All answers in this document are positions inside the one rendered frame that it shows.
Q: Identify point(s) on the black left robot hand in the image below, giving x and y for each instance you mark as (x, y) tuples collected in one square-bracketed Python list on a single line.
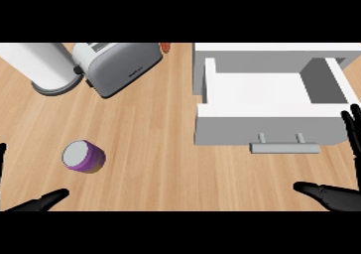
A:
[(31, 205)]

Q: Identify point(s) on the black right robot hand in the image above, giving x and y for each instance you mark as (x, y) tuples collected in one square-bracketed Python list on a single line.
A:
[(341, 197)]

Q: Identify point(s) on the purple can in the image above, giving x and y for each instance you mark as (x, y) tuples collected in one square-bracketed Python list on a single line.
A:
[(83, 161)]

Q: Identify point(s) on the white open drawer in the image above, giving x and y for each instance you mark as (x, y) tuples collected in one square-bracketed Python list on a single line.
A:
[(266, 112)]

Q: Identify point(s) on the white paper towel roll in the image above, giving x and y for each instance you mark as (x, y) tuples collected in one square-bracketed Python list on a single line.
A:
[(39, 67)]

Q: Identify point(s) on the grey toaster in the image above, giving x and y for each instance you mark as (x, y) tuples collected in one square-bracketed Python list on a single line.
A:
[(117, 67)]

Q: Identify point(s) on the white cabinet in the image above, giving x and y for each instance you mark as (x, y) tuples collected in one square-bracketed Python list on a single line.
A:
[(266, 54)]

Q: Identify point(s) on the orange object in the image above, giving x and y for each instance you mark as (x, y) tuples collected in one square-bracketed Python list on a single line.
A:
[(164, 47)]

